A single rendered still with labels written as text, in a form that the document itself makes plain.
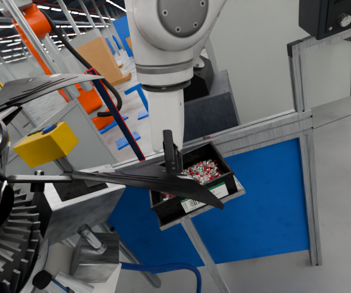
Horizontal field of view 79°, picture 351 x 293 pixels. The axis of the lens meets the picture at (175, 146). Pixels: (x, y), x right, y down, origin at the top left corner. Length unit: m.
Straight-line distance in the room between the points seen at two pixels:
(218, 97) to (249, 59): 1.34
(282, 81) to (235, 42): 0.58
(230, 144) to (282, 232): 0.55
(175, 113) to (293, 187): 0.69
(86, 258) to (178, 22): 0.38
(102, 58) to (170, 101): 8.06
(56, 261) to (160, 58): 0.42
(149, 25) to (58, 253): 0.45
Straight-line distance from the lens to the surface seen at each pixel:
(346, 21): 0.66
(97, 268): 0.45
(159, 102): 0.30
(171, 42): 0.22
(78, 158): 1.63
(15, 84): 0.61
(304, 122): 0.75
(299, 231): 1.14
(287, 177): 0.88
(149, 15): 0.22
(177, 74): 0.30
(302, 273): 1.36
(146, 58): 0.30
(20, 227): 0.41
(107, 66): 8.34
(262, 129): 0.72
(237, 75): 2.16
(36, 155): 0.86
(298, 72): 0.68
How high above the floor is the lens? 1.22
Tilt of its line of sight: 29 degrees down
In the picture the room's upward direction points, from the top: 25 degrees counter-clockwise
